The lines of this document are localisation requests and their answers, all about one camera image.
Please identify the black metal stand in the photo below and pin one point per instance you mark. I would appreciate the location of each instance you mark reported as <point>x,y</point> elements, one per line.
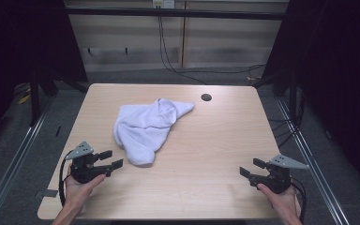
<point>35,100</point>

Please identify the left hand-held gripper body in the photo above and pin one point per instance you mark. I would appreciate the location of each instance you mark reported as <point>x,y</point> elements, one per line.
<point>84,172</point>

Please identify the metal floor rail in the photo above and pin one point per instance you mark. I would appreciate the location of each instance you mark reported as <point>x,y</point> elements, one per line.
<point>312,162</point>
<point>15,159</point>

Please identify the black round table grommet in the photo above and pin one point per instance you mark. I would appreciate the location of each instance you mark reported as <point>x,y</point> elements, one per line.
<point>206,97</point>

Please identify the person's left hand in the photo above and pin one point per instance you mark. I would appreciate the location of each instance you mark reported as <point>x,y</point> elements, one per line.
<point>78,193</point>

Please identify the white printed towel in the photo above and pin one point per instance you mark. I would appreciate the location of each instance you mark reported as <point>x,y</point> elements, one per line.
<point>143,128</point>

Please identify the yellow floor item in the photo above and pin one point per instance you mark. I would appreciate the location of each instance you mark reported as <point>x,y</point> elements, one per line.
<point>24,99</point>

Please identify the white wall socket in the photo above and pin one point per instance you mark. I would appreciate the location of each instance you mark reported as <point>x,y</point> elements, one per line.
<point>164,3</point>

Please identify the dark curtain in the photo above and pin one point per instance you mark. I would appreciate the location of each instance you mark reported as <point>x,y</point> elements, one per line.
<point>18,47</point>
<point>340,78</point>

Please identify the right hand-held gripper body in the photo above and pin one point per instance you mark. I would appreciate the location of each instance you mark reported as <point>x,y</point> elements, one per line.
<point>278,179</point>

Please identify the black horizontal frame bar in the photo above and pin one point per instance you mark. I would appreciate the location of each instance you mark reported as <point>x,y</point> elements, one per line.
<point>175,13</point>

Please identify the person's right hand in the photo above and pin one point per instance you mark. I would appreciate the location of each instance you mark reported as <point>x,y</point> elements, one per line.
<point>282,203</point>

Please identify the grey tape strip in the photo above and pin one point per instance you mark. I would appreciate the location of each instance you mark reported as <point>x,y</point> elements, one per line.
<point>47,193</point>

